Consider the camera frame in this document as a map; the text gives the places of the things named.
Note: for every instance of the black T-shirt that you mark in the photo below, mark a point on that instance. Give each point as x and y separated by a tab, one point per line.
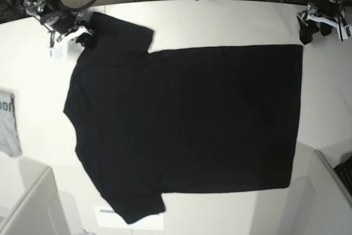
196	120

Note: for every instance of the white paper label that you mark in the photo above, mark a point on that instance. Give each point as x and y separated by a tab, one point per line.
106	217

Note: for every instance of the black keyboard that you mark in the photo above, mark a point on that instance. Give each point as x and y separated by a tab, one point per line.
344	172

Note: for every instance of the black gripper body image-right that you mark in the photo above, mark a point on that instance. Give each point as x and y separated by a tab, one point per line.
310	8

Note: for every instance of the white left partition panel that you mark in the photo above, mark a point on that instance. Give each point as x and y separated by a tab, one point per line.
41	209

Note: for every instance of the grey folded T-shirt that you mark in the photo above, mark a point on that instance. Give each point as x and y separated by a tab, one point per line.
10	143

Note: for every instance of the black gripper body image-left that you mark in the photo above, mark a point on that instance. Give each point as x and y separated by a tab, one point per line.
61	21

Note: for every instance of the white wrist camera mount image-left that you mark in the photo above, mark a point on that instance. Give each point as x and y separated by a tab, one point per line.
64	46

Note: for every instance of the white right partition panel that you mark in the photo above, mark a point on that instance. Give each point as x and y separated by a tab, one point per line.
317	203

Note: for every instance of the white partition panel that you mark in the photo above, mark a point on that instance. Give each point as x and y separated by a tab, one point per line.
317	203
41	209

